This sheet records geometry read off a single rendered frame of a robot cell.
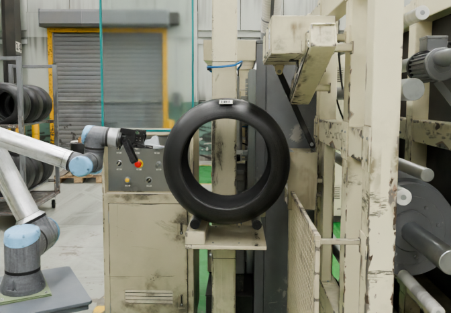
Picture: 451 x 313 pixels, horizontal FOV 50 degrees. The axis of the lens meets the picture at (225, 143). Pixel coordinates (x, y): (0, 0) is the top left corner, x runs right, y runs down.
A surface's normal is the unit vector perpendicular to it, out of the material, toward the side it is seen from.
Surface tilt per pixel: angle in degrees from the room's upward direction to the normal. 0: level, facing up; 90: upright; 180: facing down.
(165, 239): 90
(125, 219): 90
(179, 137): 85
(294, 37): 90
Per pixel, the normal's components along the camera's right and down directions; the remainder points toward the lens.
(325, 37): -0.03, -0.22
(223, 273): -0.03, 0.09
